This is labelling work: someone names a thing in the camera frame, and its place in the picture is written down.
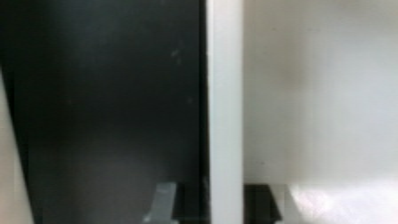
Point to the white U-shaped fence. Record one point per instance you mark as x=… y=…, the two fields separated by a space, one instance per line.
x=14 y=206

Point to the white square table top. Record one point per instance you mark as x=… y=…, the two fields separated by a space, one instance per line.
x=302 y=58

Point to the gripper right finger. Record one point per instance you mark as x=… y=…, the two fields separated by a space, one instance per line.
x=268 y=205

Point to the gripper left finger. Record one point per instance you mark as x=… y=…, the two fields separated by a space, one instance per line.
x=161 y=213

